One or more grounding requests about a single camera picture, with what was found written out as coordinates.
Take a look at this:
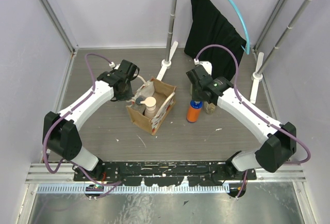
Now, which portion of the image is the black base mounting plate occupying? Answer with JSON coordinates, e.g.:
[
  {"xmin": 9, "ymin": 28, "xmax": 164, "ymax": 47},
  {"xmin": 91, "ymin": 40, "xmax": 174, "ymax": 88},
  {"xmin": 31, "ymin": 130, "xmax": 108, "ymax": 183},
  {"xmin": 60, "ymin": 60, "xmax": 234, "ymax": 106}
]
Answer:
[{"xmin": 87, "ymin": 161, "xmax": 244, "ymax": 187}]

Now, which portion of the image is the clear amber liquid bottle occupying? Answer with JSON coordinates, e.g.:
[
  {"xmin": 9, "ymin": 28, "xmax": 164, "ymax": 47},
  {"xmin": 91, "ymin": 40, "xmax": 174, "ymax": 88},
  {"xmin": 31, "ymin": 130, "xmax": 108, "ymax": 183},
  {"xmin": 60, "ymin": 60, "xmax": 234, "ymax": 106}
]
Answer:
[{"xmin": 204, "ymin": 101, "xmax": 217, "ymax": 115}]

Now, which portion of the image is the orange bottle blue cap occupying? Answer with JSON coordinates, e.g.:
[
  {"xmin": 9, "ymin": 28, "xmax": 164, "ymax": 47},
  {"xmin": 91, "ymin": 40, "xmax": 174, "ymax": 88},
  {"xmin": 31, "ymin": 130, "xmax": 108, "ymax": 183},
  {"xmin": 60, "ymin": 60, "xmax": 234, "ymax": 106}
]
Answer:
[{"xmin": 186, "ymin": 100, "xmax": 203, "ymax": 123}]

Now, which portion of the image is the blue clothes hanger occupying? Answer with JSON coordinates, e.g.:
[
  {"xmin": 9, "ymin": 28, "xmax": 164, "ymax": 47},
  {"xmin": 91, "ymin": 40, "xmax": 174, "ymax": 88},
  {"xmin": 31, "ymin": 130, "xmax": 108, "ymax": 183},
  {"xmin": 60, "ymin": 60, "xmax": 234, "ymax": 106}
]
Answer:
[{"xmin": 227, "ymin": 0, "xmax": 251, "ymax": 55}]

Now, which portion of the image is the silver clothes rack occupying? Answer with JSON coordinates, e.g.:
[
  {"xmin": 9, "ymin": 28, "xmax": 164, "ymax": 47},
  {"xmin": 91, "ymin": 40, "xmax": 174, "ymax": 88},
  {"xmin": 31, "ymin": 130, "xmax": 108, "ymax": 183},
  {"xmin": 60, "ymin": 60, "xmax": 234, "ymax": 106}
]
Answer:
[{"xmin": 159, "ymin": 0, "xmax": 327, "ymax": 106}]

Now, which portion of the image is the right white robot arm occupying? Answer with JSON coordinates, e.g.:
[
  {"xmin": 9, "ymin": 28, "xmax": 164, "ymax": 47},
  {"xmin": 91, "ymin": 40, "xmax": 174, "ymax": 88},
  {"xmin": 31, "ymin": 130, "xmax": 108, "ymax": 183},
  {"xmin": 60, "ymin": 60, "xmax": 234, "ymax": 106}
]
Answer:
[{"xmin": 186, "ymin": 65, "xmax": 296, "ymax": 180}]

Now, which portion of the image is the aluminium frame rail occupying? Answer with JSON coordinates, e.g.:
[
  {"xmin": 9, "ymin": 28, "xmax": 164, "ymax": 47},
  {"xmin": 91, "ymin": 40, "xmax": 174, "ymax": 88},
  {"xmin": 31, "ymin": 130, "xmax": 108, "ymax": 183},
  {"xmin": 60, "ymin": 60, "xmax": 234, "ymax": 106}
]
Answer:
[{"xmin": 24, "ymin": 159, "xmax": 307, "ymax": 183}]

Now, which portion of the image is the beige pump dispenser bottle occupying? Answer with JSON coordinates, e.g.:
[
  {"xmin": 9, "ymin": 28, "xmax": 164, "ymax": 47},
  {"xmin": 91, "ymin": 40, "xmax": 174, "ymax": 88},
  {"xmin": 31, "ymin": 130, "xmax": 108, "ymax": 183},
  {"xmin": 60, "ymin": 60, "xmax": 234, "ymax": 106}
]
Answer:
[{"xmin": 142, "ymin": 97, "xmax": 157, "ymax": 119}]

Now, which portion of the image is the grey cap small bottle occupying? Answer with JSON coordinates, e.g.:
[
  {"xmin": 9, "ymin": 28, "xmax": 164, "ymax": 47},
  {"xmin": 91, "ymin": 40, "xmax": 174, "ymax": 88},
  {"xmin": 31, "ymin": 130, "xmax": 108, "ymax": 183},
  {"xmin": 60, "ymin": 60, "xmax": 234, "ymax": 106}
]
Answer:
[{"xmin": 132, "ymin": 96, "xmax": 146, "ymax": 114}]

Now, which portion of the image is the black hanging cloth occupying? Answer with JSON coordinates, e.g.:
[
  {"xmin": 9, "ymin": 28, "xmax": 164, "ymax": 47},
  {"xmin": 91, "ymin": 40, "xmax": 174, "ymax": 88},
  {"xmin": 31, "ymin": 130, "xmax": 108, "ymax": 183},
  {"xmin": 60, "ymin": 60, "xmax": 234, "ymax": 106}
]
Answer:
[{"xmin": 184, "ymin": 0, "xmax": 246, "ymax": 81}]

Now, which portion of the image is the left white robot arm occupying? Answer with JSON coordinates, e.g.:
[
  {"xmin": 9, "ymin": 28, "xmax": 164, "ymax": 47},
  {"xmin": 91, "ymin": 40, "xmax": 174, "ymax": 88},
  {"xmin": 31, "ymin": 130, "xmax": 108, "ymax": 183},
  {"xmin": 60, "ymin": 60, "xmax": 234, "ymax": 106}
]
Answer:
[{"xmin": 42, "ymin": 60, "xmax": 140, "ymax": 181}]

